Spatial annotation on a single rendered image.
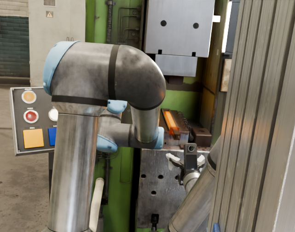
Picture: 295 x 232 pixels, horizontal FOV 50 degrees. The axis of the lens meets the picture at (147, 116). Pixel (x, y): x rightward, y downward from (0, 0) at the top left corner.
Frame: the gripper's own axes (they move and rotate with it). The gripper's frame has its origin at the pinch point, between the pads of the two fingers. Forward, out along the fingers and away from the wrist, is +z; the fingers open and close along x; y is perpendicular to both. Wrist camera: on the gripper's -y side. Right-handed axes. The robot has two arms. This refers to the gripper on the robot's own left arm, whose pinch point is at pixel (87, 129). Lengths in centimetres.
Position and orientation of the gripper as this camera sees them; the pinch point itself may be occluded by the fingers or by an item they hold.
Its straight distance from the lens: 134.1
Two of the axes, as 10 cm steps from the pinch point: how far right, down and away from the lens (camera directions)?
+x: -8.8, 0.7, -4.7
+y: -1.7, -9.7, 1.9
